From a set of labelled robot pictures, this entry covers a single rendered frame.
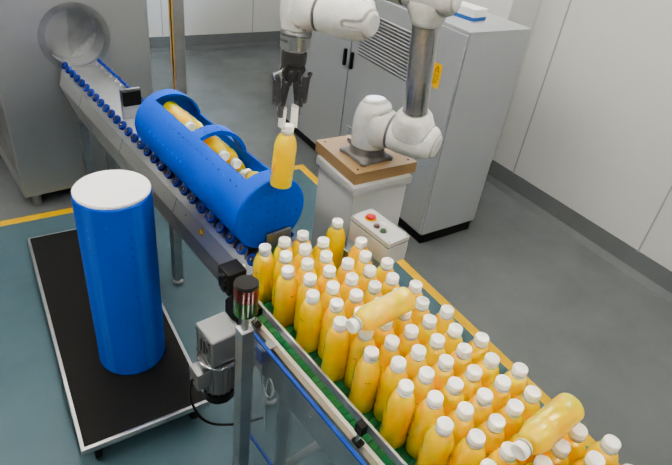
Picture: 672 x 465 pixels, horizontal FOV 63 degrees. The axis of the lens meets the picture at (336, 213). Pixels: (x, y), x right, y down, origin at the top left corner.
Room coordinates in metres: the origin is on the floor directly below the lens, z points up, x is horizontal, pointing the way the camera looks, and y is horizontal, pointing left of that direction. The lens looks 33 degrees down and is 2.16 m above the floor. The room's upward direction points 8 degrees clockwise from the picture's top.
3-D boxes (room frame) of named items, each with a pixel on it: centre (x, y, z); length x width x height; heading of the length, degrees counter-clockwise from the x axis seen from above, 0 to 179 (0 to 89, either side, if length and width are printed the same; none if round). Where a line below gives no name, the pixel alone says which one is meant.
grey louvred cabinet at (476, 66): (4.07, -0.15, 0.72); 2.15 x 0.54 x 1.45; 36
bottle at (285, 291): (1.28, 0.12, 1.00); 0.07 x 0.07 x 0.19
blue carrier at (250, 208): (1.90, 0.52, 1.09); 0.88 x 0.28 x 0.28; 43
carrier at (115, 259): (1.70, 0.84, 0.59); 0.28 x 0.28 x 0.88
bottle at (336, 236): (1.57, -0.01, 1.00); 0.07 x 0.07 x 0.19
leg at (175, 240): (2.37, 0.85, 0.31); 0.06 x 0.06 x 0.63; 43
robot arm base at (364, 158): (2.23, -0.09, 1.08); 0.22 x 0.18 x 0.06; 40
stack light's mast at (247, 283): (1.02, 0.20, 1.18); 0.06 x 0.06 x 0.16
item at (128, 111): (2.53, 1.10, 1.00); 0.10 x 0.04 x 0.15; 133
